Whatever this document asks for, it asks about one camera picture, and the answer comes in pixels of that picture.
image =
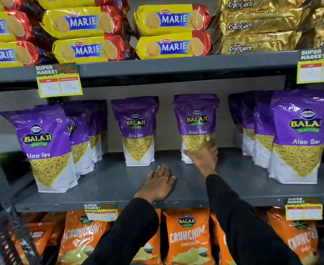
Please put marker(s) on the person's right hand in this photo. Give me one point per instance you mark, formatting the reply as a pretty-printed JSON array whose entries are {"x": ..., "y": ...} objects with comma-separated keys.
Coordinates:
[{"x": 204, "y": 161}]

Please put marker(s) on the stack of gold cracker packets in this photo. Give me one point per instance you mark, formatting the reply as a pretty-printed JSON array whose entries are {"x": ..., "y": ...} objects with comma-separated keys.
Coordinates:
[{"x": 261, "y": 24}]

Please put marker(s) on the person's left little finger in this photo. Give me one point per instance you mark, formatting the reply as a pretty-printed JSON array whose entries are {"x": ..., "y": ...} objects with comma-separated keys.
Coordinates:
[{"x": 150, "y": 176}]

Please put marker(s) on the row of orange chip bags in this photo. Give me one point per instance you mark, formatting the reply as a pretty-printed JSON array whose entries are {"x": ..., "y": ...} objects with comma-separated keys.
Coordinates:
[{"x": 188, "y": 237}]

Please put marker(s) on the person's left forearm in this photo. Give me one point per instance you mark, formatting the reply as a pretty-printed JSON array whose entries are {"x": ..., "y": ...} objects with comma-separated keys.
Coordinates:
[{"x": 129, "y": 234}]

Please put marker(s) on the person's left thumb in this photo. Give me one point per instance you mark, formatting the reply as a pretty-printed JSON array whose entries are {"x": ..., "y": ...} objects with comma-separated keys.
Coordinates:
[{"x": 171, "y": 181}]

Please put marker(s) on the person's right thumb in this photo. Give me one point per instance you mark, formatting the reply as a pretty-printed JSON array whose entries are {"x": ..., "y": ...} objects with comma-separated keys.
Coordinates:
[{"x": 189, "y": 155}]

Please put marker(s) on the row of purple pouches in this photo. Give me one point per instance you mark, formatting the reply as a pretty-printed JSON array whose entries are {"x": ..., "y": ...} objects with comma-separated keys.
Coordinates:
[{"x": 44, "y": 140}]

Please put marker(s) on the stack of yellow biscuit packets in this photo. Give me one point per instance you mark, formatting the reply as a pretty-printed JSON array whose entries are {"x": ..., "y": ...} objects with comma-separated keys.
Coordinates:
[{"x": 82, "y": 23}]

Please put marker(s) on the person's right forearm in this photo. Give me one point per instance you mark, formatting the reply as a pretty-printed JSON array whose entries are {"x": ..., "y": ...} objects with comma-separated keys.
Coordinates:
[{"x": 244, "y": 229}]

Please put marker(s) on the person's left middle finger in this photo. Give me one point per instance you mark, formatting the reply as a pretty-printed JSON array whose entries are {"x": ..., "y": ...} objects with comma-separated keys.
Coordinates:
[{"x": 161, "y": 172}]

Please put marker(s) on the grey metal shelf board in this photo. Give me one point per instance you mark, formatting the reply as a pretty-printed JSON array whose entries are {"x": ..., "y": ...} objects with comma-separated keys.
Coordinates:
[
  {"x": 109, "y": 184},
  {"x": 178, "y": 66}
]

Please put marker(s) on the green yellow price label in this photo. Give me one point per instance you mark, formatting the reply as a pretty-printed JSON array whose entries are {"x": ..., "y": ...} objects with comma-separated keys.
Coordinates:
[
  {"x": 58, "y": 81},
  {"x": 101, "y": 213},
  {"x": 317, "y": 67},
  {"x": 304, "y": 209}
]

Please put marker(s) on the purple white snack bag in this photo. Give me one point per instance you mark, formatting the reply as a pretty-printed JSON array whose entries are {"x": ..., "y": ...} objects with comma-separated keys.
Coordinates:
[{"x": 196, "y": 121}]

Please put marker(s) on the person's left hand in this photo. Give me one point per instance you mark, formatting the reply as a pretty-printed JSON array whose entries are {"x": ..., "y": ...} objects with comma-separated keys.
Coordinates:
[{"x": 155, "y": 186}]

